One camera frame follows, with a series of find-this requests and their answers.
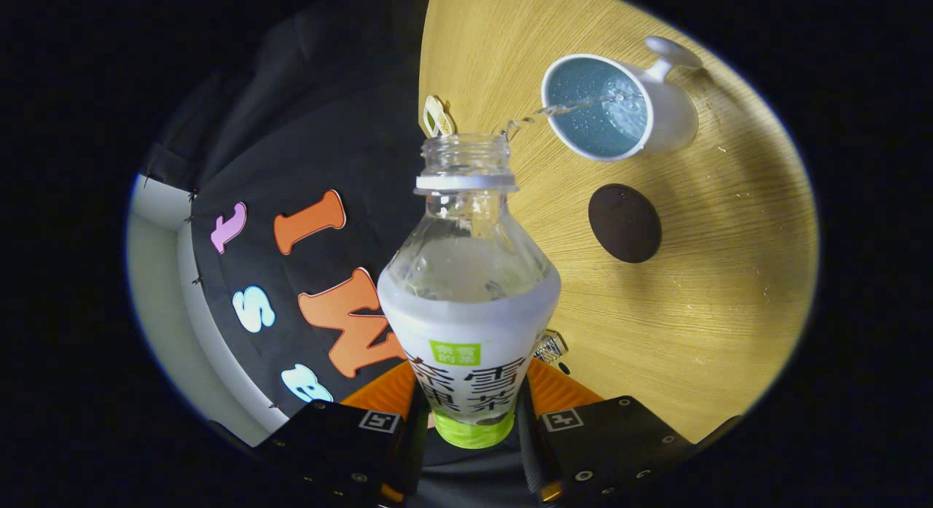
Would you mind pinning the wooden table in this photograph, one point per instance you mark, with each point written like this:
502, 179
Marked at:
692, 311

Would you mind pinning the white cup blue inside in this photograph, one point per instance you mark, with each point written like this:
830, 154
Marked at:
674, 122

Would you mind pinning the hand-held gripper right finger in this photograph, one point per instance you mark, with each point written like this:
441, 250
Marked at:
528, 453

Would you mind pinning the dark round coaster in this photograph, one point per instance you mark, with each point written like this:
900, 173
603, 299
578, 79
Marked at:
625, 224

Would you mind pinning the white divided dish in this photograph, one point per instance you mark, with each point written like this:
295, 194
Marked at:
436, 114

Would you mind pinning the clear juice bottle white label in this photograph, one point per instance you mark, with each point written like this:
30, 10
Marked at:
466, 318

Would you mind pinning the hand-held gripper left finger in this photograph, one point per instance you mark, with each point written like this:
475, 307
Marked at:
417, 453

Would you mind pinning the black backdrop cloth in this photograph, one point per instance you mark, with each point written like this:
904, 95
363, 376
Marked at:
328, 129

